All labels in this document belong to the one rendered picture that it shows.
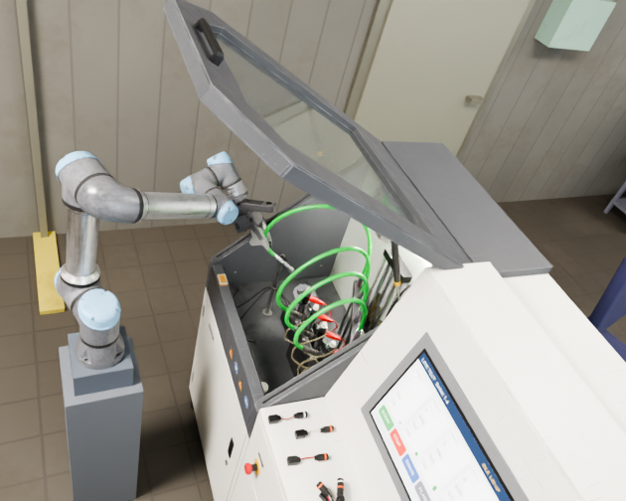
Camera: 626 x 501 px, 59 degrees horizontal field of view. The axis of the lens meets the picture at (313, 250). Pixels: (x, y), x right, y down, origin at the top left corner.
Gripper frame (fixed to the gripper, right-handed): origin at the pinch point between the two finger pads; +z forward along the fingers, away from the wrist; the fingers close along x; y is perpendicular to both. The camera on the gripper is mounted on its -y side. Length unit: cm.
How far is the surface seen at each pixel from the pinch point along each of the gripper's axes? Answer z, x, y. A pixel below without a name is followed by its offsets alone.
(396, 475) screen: 56, 57, -30
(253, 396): 35, 36, 12
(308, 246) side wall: 15.1, -32.3, 0.5
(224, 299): 12.4, 3.2, 25.3
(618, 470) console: 51, 73, -81
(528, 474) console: 46, 75, -65
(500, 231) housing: 25, -6, -73
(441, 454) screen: 48, 62, -45
